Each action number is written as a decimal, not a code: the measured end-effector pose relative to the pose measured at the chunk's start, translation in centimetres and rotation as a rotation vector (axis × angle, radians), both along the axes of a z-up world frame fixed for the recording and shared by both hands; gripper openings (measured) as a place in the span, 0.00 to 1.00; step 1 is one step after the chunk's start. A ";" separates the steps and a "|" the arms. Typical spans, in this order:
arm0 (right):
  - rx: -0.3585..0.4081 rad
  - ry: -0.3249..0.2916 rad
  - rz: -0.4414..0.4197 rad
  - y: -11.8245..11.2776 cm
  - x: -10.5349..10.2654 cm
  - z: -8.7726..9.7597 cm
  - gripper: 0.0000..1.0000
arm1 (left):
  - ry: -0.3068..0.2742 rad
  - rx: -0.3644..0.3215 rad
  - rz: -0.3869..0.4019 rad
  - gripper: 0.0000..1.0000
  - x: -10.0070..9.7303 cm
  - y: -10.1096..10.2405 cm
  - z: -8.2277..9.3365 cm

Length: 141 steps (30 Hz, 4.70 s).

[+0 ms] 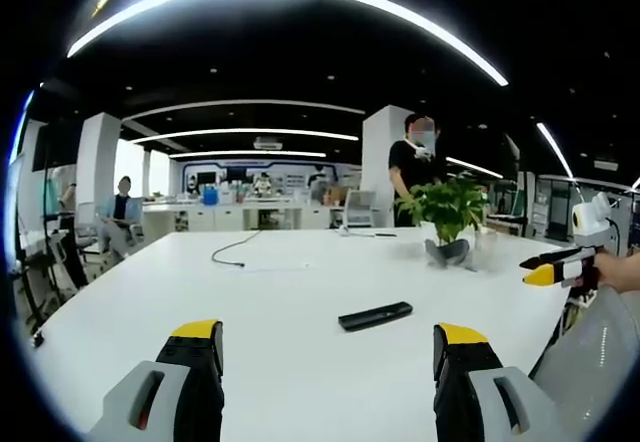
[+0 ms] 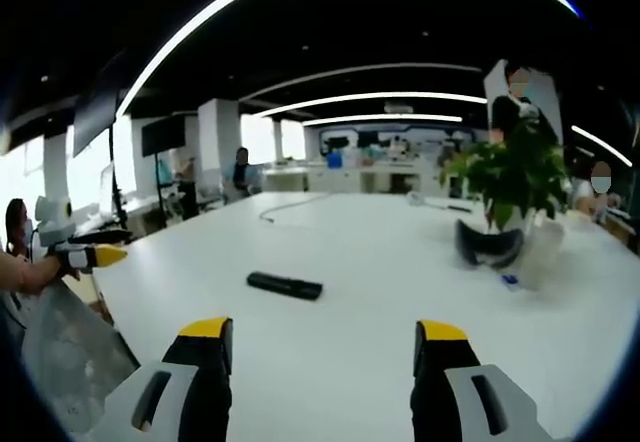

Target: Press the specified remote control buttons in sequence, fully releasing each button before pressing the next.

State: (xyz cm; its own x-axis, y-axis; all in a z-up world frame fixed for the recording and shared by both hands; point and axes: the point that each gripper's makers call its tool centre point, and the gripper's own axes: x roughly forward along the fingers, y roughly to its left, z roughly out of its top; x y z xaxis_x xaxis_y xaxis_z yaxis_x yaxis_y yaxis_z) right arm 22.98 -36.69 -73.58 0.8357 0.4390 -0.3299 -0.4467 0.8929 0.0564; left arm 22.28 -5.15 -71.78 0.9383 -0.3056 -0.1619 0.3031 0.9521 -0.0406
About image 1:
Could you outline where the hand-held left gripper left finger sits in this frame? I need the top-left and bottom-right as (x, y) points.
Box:
(85, 318), (226, 442)

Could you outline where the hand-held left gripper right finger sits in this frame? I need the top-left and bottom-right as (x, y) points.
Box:
(432, 322), (561, 442)

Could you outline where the black remote control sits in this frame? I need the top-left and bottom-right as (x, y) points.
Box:
(337, 301), (414, 333)

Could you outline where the person's right hand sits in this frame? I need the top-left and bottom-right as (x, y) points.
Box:
(593, 250), (640, 294)

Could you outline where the person's grey clothing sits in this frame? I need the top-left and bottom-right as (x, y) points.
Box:
(529, 284), (640, 442)

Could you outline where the green potted plant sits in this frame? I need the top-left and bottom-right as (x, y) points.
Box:
(393, 171), (490, 268)

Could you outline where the white neck-worn device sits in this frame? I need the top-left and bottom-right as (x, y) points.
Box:
(402, 134), (435, 160)

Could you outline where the black tripod stand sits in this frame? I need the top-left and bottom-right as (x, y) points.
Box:
(13, 131), (91, 348)

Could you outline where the grey office chair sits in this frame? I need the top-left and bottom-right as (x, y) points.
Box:
(73, 200), (109, 258)

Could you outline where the white counter cabinet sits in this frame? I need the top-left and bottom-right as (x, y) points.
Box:
(142, 196), (346, 233)

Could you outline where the white office chair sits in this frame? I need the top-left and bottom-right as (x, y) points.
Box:
(342, 189), (377, 228)

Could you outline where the black cable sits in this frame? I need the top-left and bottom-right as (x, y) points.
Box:
(210, 229), (262, 268)

